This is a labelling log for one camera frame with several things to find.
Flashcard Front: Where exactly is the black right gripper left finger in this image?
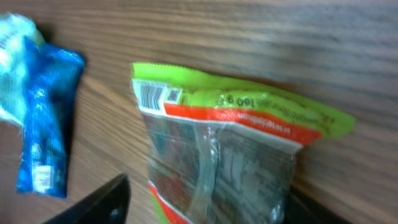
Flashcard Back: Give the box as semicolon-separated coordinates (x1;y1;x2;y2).
44;174;131;224

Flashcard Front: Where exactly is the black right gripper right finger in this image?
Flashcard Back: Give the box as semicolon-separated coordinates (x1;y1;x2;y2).
284;187;351;224

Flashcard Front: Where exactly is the green snack packet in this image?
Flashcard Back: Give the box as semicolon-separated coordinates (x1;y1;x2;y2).
131;62;355;223

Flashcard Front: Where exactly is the blue snack packet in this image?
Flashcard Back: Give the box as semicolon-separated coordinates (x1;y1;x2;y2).
16;39;85;198

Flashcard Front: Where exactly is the teal packet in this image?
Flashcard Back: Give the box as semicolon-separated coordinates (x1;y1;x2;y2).
1;12;45;126

